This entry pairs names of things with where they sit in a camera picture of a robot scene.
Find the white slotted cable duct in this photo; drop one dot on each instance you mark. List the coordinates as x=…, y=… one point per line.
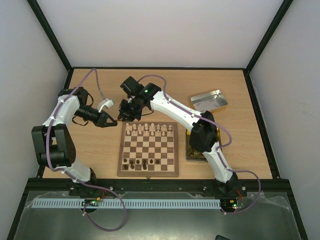
x=73, y=203

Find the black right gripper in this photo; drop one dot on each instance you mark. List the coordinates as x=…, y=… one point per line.
x=127, y=111

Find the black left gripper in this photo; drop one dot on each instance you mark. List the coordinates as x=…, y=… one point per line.
x=101, y=121

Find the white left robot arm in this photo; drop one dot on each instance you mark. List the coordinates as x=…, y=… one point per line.
x=53, y=144

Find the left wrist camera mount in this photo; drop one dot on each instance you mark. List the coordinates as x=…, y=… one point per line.
x=105, y=103

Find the wooden chessboard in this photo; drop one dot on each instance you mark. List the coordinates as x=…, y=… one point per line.
x=145, y=141

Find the gold tin tray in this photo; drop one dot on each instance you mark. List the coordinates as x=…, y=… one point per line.
x=191, y=154

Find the silver tin lid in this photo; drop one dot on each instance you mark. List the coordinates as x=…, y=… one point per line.
x=209, y=101

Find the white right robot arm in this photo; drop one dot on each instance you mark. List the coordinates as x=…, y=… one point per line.
x=202, y=127

